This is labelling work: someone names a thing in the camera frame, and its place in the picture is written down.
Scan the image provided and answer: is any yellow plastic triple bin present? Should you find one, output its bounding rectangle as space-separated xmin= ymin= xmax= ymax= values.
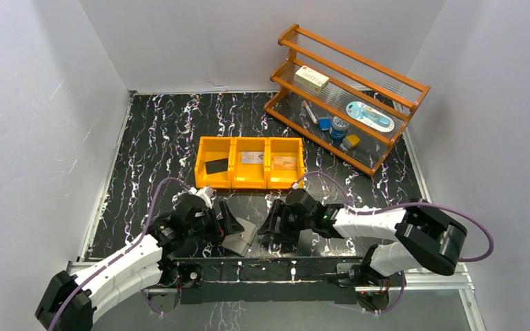
xmin=194 ymin=136 xmax=306 ymax=190

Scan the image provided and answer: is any tan card in bin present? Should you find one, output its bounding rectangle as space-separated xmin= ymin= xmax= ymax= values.
xmin=272 ymin=156 xmax=297 ymax=171

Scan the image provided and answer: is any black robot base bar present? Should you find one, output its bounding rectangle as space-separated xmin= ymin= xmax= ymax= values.
xmin=161 ymin=257 xmax=389 ymax=310

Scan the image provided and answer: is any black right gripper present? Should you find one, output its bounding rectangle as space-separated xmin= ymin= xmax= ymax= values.
xmin=257 ymin=198 xmax=313 ymax=244

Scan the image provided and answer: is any black card in bin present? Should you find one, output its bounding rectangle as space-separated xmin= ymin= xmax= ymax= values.
xmin=204 ymin=158 xmax=228 ymax=175

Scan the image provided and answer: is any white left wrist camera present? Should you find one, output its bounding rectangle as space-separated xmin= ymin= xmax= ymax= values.
xmin=195 ymin=185 xmax=215 ymax=208

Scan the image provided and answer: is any blue and white round tin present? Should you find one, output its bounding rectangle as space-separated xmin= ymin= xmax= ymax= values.
xmin=330 ymin=116 xmax=350 ymax=141

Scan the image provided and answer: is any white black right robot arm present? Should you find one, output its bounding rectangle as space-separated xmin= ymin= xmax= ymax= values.
xmin=257 ymin=188 xmax=467 ymax=285

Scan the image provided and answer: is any yellow grey eraser block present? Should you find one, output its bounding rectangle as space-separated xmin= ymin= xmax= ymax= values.
xmin=340 ymin=134 xmax=360 ymax=150

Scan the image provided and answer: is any orange wooden shelf rack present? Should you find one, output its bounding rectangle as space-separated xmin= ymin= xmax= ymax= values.
xmin=264 ymin=24 xmax=431 ymax=177

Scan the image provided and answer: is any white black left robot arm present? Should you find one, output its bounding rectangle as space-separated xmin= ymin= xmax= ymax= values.
xmin=35 ymin=192 xmax=248 ymax=330

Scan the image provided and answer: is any small blue block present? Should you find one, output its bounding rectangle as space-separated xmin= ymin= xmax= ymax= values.
xmin=317 ymin=117 xmax=332 ymax=132

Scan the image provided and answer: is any blue razor blister pack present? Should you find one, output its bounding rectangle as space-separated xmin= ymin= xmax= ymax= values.
xmin=345 ymin=101 xmax=395 ymax=133

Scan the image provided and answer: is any silver card in bin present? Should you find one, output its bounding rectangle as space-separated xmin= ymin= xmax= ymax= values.
xmin=240 ymin=151 xmax=265 ymax=164

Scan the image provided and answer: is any grey card holder wallet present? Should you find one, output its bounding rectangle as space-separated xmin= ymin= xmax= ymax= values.
xmin=222 ymin=217 xmax=258 ymax=257

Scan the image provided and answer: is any white box with red label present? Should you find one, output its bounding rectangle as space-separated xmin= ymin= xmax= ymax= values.
xmin=294 ymin=66 xmax=330 ymax=92

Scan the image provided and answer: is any white pen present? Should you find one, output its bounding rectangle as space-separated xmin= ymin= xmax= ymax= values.
xmin=302 ymin=100 xmax=318 ymax=124

